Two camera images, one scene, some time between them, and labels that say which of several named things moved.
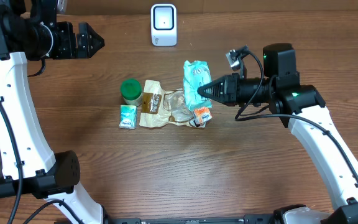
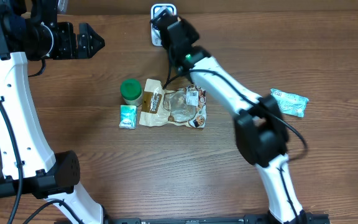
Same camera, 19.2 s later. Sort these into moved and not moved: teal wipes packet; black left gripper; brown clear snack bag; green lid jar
Moved: teal wipes packet
Not moved: brown clear snack bag; green lid jar; black left gripper
